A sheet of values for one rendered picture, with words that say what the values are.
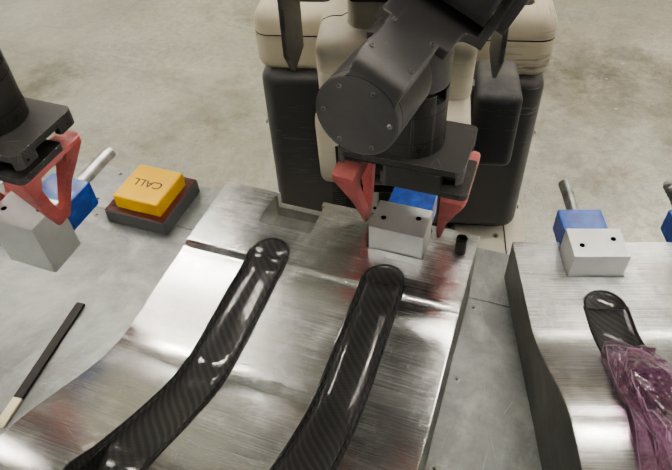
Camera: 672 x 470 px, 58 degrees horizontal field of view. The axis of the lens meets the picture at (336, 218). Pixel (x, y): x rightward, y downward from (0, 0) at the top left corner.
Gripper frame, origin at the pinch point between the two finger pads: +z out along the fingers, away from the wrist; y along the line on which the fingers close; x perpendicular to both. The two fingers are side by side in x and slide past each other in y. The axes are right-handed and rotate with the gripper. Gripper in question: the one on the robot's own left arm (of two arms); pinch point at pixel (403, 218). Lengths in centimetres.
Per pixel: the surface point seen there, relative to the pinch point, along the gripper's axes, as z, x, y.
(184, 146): 90, 103, -103
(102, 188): 10.8, 4.6, -39.9
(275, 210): 3.5, 0.7, -13.5
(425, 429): 2.6, -17.9, 6.6
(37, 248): -2.6, -15.5, -27.3
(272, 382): 2.7, -18.0, -5.4
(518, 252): 5.1, 4.0, 10.6
